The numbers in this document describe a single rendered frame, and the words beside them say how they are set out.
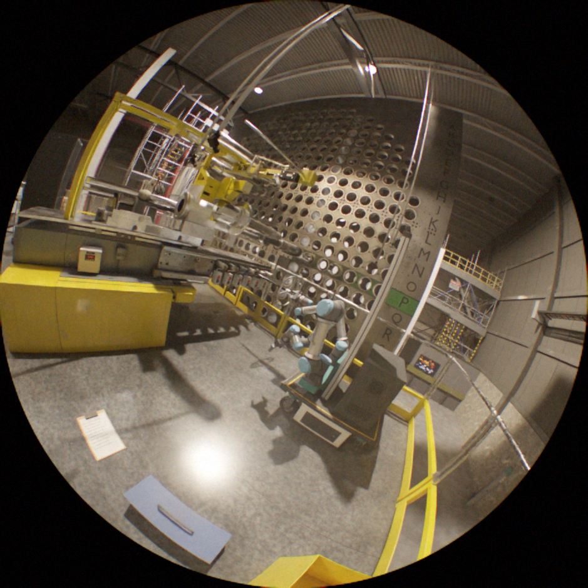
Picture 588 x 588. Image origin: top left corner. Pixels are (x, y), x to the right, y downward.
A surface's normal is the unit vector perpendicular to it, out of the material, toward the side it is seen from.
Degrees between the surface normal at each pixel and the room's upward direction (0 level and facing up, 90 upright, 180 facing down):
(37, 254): 90
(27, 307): 90
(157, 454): 0
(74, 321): 90
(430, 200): 90
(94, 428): 0
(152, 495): 0
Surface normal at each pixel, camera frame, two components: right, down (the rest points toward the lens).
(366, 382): -0.47, -0.02
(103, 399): 0.39, -0.90
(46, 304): 0.76, 0.43
